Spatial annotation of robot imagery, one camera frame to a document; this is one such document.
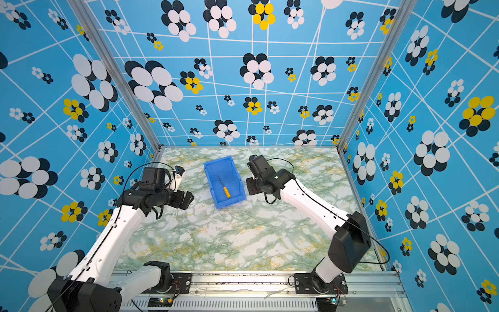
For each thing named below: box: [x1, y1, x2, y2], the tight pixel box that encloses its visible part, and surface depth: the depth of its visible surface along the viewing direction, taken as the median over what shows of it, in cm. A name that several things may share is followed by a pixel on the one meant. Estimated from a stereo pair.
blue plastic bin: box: [203, 155, 247, 210], surface depth 101 cm
